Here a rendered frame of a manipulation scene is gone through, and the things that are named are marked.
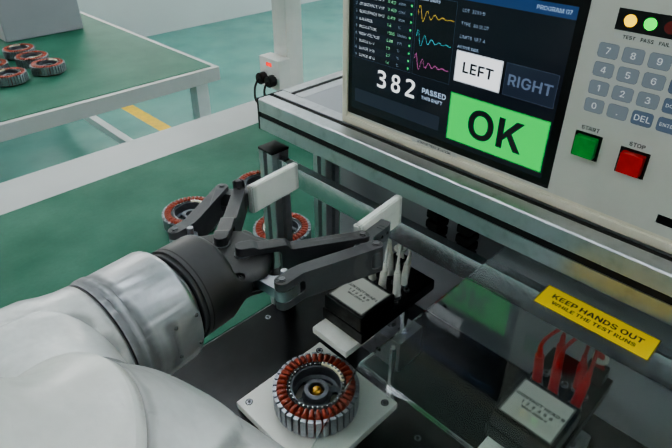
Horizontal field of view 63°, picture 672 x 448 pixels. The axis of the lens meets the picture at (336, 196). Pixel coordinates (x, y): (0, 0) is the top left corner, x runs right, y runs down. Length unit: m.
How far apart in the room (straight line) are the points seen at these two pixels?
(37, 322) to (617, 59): 0.44
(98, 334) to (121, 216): 0.89
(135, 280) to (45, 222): 0.90
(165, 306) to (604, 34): 0.38
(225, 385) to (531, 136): 0.52
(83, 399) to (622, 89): 0.42
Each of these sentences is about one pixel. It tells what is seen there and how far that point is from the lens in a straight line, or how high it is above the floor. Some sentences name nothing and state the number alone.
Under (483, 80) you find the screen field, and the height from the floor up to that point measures 1.21.
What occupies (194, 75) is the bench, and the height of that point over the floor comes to 0.74.
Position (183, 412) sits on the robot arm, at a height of 1.21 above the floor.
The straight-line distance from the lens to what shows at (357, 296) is 0.70.
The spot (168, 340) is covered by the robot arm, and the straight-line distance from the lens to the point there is 0.38.
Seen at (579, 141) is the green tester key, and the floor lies 1.19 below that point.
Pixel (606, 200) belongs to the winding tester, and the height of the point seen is 1.14.
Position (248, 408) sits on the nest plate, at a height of 0.78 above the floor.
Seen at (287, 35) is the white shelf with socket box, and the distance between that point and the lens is 1.62.
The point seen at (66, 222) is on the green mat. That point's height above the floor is 0.75.
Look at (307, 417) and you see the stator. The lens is 0.72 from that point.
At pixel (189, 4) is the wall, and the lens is 5.71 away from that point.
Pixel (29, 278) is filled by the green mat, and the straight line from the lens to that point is 1.13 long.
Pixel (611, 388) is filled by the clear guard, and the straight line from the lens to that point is 0.46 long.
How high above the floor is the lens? 1.39
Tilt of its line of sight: 31 degrees down
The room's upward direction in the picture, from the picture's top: straight up
